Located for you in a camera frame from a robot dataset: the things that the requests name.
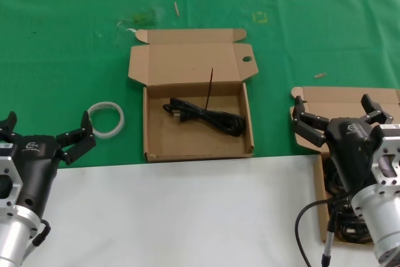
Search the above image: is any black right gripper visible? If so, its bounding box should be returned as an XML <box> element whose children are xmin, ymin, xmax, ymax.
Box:
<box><xmin>292</xmin><ymin>93</ymin><xmax>394</xmax><ymax>199</ymax></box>

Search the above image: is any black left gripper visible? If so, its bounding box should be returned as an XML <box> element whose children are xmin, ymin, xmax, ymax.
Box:
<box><xmin>0</xmin><ymin>110</ymin><xmax>97</xmax><ymax>219</ymax></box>

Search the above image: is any black power cable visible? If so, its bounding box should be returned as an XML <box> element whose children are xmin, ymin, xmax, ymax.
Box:
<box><xmin>162</xmin><ymin>67</ymin><xmax>248</xmax><ymax>138</ymax></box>

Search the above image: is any open cardboard box with hole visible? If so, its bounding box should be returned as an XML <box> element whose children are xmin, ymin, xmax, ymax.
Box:
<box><xmin>127</xmin><ymin>28</ymin><xmax>259</xmax><ymax>163</ymax></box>

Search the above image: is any green table cloth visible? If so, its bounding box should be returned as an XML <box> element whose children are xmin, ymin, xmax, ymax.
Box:
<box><xmin>0</xmin><ymin>0</ymin><xmax>400</xmax><ymax>169</ymax></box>

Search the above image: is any clear tape roll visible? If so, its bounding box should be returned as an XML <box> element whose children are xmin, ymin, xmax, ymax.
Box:
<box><xmin>87</xmin><ymin>100</ymin><xmax>126</xmax><ymax>140</ymax></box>

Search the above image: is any open cardboard box of cables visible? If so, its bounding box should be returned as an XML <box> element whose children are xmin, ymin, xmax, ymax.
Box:
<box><xmin>289</xmin><ymin>86</ymin><xmax>400</xmax><ymax>244</ymax></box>

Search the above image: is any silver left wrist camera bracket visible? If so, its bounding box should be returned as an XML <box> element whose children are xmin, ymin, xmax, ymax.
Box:
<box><xmin>0</xmin><ymin>141</ymin><xmax>25</xmax><ymax>218</ymax></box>

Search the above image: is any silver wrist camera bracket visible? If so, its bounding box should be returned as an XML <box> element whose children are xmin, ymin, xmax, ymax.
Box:
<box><xmin>371</xmin><ymin>124</ymin><xmax>400</xmax><ymax>193</ymax></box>
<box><xmin>0</xmin><ymin>141</ymin><xmax>25</xmax><ymax>218</ymax></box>

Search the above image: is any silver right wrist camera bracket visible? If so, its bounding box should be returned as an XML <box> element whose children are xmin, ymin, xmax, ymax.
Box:
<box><xmin>371</xmin><ymin>124</ymin><xmax>400</xmax><ymax>193</ymax></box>

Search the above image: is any pile of black power cables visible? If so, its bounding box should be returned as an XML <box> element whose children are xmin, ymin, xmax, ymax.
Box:
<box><xmin>322</xmin><ymin>153</ymin><xmax>376</xmax><ymax>244</ymax></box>

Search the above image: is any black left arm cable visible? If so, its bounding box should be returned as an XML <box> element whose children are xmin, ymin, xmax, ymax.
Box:
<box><xmin>31</xmin><ymin>218</ymin><xmax>52</xmax><ymax>247</ymax></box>

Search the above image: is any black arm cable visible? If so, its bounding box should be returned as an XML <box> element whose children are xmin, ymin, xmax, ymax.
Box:
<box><xmin>31</xmin><ymin>218</ymin><xmax>52</xmax><ymax>247</ymax></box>
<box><xmin>294</xmin><ymin>196</ymin><xmax>354</xmax><ymax>267</ymax></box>

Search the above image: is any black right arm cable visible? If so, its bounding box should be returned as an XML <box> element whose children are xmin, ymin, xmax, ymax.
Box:
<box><xmin>294</xmin><ymin>196</ymin><xmax>354</xmax><ymax>267</ymax></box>

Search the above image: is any grey sleeved cable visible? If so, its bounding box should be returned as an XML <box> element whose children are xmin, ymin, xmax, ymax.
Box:
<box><xmin>321</xmin><ymin>210</ymin><xmax>339</xmax><ymax>267</ymax></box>

